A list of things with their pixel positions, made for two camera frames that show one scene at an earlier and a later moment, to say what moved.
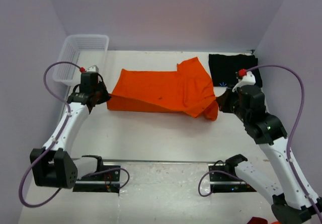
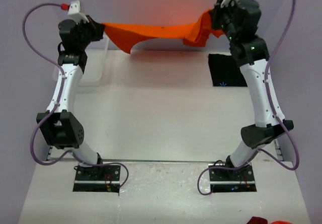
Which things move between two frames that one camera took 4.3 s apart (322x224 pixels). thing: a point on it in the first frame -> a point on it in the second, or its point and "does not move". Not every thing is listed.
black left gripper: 106,96 -> 96,28
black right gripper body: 239,110 -> 221,20
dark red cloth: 257,220 does not move
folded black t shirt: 223,69 does not move
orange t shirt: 188,90 -> 194,34
